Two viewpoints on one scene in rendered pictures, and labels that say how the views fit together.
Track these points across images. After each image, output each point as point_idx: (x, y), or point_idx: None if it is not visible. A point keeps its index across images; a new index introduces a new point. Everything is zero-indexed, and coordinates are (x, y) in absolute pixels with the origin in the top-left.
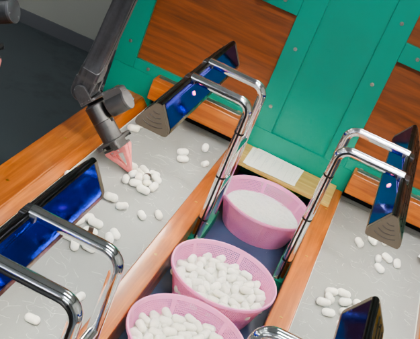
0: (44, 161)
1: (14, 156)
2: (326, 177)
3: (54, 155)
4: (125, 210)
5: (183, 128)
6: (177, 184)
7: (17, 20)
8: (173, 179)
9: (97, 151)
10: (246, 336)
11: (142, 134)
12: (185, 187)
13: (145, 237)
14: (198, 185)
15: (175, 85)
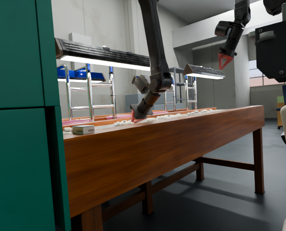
0: (184, 116)
1: (201, 115)
2: (91, 79)
3: (178, 117)
4: (147, 121)
5: None
6: (104, 126)
7: (214, 34)
8: (104, 127)
9: (152, 114)
10: None
11: None
12: (100, 126)
13: (144, 120)
14: (97, 121)
15: (135, 57)
